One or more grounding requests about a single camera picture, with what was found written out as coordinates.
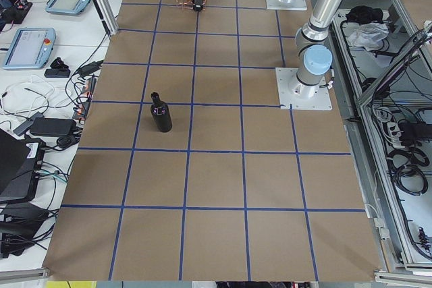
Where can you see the orange lit power strip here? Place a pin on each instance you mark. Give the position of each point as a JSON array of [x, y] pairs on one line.
[[85, 99]]

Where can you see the black small device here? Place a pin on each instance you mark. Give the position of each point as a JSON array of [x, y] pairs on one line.
[[58, 69]]

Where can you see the white crumpled cloth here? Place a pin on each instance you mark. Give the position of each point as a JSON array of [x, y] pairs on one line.
[[369, 36]]

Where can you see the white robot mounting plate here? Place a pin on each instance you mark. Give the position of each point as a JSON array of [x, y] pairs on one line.
[[295, 95]]

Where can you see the blue teach pendant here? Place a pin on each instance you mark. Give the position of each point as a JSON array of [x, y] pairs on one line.
[[66, 7], [30, 48]]

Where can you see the blue teach pendant far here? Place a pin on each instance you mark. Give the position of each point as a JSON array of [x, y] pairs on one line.
[[66, 7]]

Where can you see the black laptop power brick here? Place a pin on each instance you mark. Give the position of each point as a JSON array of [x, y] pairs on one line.
[[52, 127]]

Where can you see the blue teach pendant near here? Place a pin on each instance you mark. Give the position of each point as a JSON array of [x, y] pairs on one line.
[[30, 48]]

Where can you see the black wine bottle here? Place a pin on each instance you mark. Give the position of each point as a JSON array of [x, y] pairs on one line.
[[160, 113]]

